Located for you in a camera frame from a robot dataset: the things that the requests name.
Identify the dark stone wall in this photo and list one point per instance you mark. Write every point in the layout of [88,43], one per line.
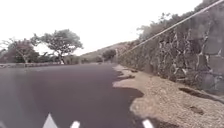
[186,50]

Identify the hill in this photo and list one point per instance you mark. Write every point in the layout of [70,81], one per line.
[100,52]

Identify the low stone wall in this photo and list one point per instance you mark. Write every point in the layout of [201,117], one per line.
[26,65]

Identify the bushes above stone wall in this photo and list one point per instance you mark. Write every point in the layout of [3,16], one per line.
[166,23]

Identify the large spreading tree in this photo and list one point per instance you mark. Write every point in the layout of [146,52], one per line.
[61,41]

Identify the sandy gravel strip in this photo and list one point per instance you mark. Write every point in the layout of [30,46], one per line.
[166,100]

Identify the round dark bush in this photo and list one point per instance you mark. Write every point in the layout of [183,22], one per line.
[108,54]

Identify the pale triangular robot's own part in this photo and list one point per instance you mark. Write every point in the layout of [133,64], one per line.
[50,122]

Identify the small bare-branched tree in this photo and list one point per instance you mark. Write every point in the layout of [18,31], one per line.
[21,50]

